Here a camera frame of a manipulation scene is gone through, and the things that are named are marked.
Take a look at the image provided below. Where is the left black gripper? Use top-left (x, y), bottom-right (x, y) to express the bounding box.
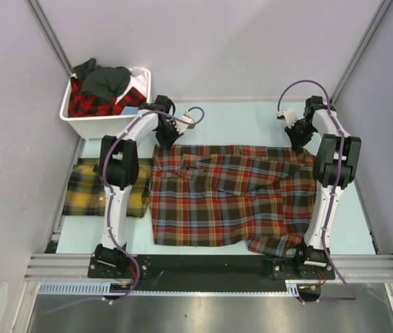
top-left (154, 119), bottom-right (183, 150)

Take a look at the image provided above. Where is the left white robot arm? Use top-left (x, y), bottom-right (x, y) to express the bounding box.
top-left (94, 95), bottom-right (185, 278)

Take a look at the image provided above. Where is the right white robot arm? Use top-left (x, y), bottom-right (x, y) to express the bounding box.
top-left (277, 96), bottom-right (362, 278)

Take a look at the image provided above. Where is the purple cable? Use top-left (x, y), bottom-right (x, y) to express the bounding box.
top-left (276, 79), bottom-right (356, 301)
top-left (42, 106), bottom-right (206, 315)

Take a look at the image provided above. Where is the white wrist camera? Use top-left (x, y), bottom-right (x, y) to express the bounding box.
top-left (277, 108), bottom-right (299, 128)
top-left (176, 110), bottom-right (195, 134)

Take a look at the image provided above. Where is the white shirt in bin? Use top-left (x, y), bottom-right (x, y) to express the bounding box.
top-left (118, 67), bottom-right (151, 102)

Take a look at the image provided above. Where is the folded yellow plaid shirt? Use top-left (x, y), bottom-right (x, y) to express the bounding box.
top-left (62, 158), bottom-right (152, 218)

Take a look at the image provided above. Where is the white slotted cable duct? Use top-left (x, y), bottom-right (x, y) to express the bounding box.
top-left (38, 282), bottom-right (299, 297)

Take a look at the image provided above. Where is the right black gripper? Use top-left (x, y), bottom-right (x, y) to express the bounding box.
top-left (285, 119), bottom-right (317, 151)

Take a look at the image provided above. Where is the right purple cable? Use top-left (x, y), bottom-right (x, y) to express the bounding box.
top-left (276, 79), bottom-right (356, 301)

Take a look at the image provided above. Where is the red brown plaid shirt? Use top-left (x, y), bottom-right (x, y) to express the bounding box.
top-left (150, 145), bottom-right (316, 257)

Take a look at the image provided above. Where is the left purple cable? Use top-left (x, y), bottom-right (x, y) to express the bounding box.
top-left (42, 106), bottom-right (206, 315)

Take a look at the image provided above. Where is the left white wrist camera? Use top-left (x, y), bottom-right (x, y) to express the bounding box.
top-left (176, 110), bottom-right (195, 134)

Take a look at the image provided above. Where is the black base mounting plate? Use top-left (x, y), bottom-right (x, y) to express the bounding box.
top-left (87, 253), bottom-right (335, 301)

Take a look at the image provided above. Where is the white plastic laundry bin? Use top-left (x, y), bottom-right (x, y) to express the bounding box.
top-left (60, 74), bottom-right (136, 139)

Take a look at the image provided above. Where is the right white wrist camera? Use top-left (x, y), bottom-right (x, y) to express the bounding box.
top-left (277, 108), bottom-right (299, 128)

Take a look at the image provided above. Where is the aluminium frame rail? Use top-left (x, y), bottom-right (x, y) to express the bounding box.
top-left (25, 254), bottom-right (393, 283)

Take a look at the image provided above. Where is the red black checked shirt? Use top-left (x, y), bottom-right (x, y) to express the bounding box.
top-left (67, 77), bottom-right (146, 118)

